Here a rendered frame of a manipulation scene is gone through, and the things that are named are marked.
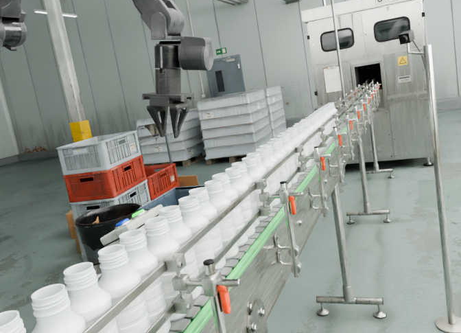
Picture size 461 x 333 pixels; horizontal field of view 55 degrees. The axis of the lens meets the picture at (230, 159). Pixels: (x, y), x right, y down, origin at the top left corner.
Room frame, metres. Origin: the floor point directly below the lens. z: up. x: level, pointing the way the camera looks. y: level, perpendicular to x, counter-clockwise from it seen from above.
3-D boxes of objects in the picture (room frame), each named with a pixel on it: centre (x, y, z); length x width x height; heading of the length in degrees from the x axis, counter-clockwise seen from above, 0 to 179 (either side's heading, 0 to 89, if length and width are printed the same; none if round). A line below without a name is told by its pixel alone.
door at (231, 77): (11.98, -0.22, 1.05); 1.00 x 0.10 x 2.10; 67
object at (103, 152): (3.62, 1.03, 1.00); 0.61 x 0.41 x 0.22; 165
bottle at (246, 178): (1.07, -0.02, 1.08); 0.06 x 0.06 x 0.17
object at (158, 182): (4.31, 0.85, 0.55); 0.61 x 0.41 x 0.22; 160
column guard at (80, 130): (10.87, 3.49, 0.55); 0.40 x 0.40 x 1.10; 67
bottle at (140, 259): (0.64, 0.16, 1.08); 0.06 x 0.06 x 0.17
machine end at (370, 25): (6.10, -2.11, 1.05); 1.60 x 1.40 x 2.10; 157
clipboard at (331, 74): (5.55, -1.43, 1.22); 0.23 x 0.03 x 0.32; 67
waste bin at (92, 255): (2.95, 0.88, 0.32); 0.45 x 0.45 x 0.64
